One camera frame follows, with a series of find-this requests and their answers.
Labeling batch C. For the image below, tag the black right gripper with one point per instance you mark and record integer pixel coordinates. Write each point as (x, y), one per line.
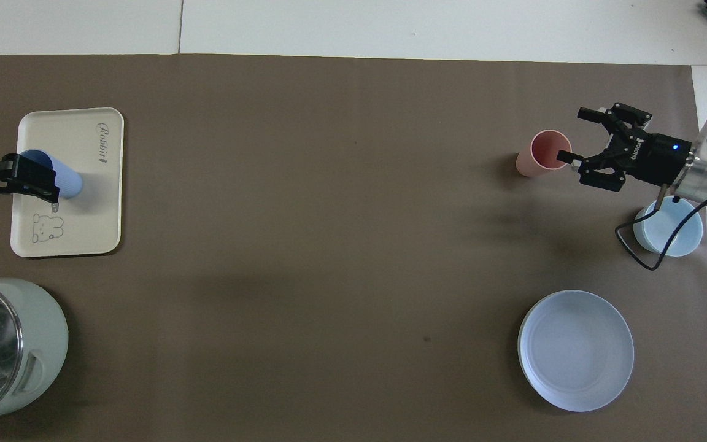
(657, 159)

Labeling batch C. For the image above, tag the blue ribbed cup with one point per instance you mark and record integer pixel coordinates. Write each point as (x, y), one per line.
(68, 183)

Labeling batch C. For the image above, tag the pink cup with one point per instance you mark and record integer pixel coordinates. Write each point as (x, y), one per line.
(547, 153)

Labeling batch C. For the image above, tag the cream rabbit print tray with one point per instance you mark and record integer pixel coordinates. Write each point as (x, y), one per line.
(96, 209)

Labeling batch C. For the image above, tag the light blue bowl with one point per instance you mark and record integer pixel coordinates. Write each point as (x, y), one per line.
(676, 230)

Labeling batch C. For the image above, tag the mint green cooking pot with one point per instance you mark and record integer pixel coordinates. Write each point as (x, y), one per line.
(43, 331)

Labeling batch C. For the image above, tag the pale blue plate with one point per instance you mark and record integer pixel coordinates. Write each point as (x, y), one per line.
(576, 350)

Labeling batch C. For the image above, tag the brown paper table mat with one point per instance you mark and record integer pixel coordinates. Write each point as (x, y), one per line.
(341, 245)

